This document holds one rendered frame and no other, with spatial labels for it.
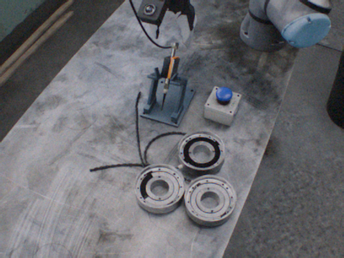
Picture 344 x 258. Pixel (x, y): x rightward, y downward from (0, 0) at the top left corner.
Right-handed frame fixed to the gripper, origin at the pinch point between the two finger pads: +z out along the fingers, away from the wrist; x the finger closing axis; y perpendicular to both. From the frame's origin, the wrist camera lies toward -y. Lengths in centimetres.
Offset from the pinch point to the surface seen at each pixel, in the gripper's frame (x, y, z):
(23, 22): 145, 83, 88
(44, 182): 17.0, -34.3, 18.7
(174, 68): -1.2, -1.3, 7.0
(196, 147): -11.6, -13.7, 16.3
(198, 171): -14.5, -19.8, 15.3
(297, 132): -38, 68, 99
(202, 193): -17.0, -24.3, 15.9
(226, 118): -15.3, -3.6, 16.3
